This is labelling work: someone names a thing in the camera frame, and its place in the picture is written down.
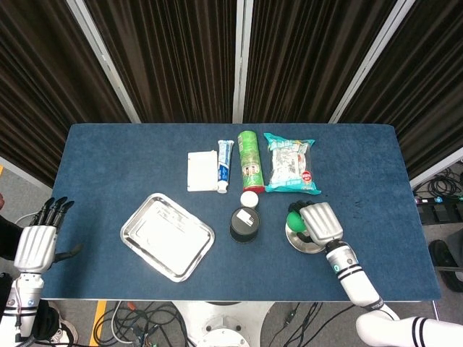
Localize dark brown curtain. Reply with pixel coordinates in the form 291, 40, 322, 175
244, 0, 399, 124
0, 0, 131, 187
85, 0, 239, 124
339, 0, 463, 178

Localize rectangular steel tray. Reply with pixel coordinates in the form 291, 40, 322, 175
119, 192, 216, 283

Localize green ball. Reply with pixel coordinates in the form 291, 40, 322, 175
286, 212, 307, 233

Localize teal snack bag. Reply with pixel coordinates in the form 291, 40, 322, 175
263, 132, 322, 196

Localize black floor cable bundle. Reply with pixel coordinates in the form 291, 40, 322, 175
95, 302, 190, 347
274, 301, 357, 347

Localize flat white box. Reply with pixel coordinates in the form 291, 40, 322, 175
187, 150, 219, 192

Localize white floor cable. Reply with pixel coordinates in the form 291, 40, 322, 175
111, 301, 145, 345

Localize round steel plate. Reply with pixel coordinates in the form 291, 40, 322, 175
285, 223, 328, 254

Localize black coiled cables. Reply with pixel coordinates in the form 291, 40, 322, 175
426, 168, 463, 198

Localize blue table cloth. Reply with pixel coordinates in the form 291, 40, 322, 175
38, 123, 442, 301

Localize white sneaker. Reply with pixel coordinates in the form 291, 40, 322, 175
50, 312, 79, 344

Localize green chips can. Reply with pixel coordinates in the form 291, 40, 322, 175
237, 130, 266, 193

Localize black cylindrical jar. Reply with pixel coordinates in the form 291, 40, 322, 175
229, 206, 260, 244

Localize black trouser leg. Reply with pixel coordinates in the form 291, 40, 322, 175
34, 301, 61, 340

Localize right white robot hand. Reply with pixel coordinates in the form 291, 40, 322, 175
287, 200, 344, 247

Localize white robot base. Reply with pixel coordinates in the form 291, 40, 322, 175
173, 301, 272, 347

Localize black power strip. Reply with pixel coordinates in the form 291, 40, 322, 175
414, 194, 463, 206

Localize white blue toothpaste tube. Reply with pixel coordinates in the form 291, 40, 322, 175
216, 140, 234, 194

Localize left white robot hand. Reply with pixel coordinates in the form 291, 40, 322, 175
13, 197, 82, 273

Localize white partition post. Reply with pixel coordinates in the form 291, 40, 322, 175
232, 0, 254, 124
67, 0, 141, 124
328, 0, 417, 124

